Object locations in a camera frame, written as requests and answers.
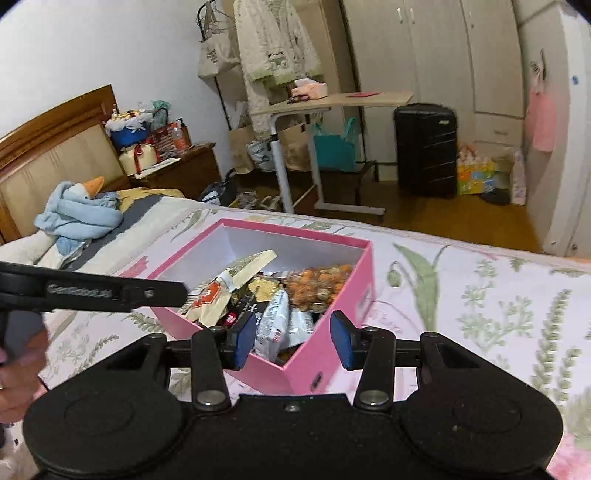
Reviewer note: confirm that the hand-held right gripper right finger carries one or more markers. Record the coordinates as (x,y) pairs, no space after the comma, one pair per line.
(344,339)

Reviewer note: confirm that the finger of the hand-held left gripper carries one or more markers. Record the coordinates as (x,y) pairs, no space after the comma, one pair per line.
(157,293)

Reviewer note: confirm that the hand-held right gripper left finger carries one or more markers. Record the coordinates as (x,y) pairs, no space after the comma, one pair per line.
(242,339)

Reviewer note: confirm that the pink cardboard box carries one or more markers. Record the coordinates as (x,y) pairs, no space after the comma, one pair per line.
(323,364)

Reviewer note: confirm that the white snack bar packet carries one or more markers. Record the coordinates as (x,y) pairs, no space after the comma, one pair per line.
(300,325)
(272,323)

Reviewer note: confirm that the beige printed snack bag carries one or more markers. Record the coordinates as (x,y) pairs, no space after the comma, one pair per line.
(221,295)

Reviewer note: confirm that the clear bag of coated peanuts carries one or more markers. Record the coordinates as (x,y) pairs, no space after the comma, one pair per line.
(318,286)

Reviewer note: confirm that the person's left hand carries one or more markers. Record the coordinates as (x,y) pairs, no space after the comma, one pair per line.
(21,374)

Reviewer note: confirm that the cream quilt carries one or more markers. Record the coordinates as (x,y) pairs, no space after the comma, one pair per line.
(23,249)

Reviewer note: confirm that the blue plush goose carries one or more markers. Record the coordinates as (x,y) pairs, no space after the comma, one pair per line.
(78,217)

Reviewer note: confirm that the grey bed sheet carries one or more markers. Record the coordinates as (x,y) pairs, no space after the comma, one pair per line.
(134,217)

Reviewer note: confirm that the black bag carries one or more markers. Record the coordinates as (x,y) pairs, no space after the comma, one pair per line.
(217,193)

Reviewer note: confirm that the wooden nightstand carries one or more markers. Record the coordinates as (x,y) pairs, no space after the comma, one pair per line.
(184,173)

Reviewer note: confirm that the wooden headboard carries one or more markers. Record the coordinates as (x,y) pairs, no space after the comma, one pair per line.
(51,161)

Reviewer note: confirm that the red gift bag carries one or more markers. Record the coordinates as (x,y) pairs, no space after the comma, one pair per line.
(164,141)

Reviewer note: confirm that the plastic bottle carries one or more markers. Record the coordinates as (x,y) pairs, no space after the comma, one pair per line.
(181,138)

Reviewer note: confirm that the brown paper bag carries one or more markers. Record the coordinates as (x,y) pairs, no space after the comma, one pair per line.
(241,150)
(295,147)

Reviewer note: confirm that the flower gift basket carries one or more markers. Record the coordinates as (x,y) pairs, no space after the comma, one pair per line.
(127,129)

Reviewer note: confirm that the white plastic bag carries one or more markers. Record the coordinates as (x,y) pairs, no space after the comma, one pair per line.
(262,154)

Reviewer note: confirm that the teal shopping bag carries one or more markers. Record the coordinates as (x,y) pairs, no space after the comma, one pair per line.
(334,147)

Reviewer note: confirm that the black suitcase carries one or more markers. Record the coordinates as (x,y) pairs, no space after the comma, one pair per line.
(425,152)

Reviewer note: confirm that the dark round object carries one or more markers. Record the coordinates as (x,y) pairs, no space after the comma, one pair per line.
(495,197)

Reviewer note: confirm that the colourful yellow box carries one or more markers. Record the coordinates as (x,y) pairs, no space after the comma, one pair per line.
(475,175)

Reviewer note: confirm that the wooden side table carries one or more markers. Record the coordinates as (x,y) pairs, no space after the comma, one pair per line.
(351,100)

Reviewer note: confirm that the scissors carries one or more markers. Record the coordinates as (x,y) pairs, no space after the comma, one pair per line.
(299,98)

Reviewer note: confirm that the beige tote bag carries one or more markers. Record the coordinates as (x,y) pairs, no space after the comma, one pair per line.
(217,57)

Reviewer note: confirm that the red envelope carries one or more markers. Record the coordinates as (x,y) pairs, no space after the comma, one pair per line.
(361,95)

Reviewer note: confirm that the pink tissue box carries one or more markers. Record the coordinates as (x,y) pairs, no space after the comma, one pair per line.
(311,88)

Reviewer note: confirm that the fluffy white coat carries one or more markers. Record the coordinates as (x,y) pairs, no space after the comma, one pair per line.
(277,41)

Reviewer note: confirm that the pink hanging bag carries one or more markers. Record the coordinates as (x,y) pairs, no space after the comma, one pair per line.
(542,120)

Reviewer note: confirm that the cream wardrobe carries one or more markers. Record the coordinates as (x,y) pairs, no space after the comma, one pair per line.
(429,55)

